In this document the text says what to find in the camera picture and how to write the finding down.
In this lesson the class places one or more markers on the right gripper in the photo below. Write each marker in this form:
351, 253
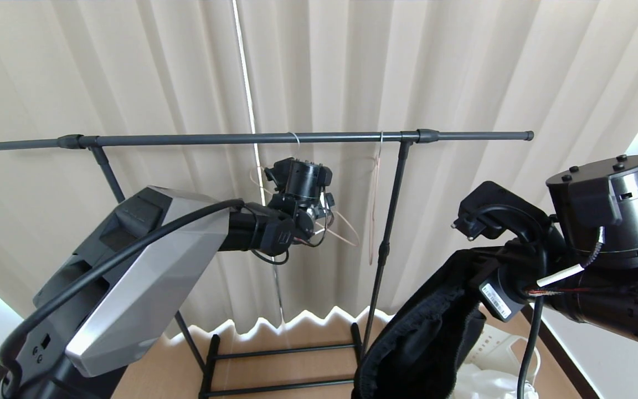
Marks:
510, 271

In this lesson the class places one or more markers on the black garment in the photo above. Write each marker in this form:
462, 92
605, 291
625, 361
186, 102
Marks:
407, 343

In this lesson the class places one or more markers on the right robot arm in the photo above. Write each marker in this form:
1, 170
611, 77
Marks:
612, 210

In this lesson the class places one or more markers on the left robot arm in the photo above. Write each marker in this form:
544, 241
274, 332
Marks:
147, 277

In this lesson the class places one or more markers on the white laundry basket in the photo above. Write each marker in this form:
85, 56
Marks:
499, 343

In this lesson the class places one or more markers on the pink clothes hanger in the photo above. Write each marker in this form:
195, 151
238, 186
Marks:
346, 225
374, 221

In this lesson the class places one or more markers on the black clothes rack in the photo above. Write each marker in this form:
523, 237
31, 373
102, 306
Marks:
186, 139

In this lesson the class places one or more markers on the white garment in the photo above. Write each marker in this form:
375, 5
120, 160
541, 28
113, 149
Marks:
485, 385

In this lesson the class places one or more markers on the beige curtain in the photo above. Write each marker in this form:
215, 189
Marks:
463, 66

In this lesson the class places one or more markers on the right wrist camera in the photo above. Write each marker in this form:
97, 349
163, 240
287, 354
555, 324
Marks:
485, 210

